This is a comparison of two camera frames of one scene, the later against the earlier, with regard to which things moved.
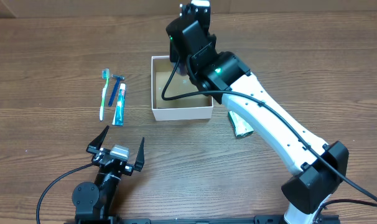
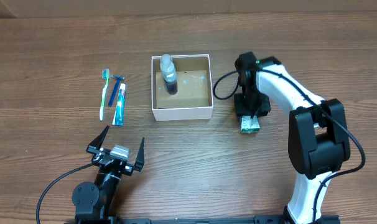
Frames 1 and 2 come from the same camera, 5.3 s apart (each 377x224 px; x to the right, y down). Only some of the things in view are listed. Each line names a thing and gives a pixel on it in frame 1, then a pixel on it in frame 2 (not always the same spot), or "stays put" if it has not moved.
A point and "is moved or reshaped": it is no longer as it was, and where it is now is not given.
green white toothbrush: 105,74 stays put
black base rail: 107,219 stays put
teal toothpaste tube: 119,113 stays put
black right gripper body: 176,50 → 251,101
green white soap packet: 240,127 is moved or reshaped
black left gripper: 94,147 stays put
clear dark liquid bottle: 181,68 → 169,73
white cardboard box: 195,106 stays put
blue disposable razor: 119,78 stays put
